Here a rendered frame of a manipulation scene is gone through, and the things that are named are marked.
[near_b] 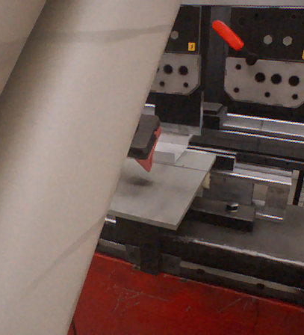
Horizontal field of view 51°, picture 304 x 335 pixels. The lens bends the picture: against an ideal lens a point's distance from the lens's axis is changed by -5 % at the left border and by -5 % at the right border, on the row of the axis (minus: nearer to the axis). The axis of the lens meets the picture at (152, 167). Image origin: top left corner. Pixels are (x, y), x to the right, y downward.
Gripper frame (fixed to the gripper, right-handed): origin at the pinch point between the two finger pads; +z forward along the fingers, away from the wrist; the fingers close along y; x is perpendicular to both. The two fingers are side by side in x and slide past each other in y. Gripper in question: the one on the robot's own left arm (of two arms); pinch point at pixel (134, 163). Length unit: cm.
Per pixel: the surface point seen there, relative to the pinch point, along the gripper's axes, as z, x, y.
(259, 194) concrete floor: 181, -109, -18
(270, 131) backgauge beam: 25.0, -34.0, -20.6
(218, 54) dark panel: 24, -65, 0
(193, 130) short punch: 8.2, -16.1, -5.4
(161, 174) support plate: 5.0, -1.9, -3.5
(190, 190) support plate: 3.1, 1.2, -10.1
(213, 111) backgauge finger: 18.6, -32.5, -5.4
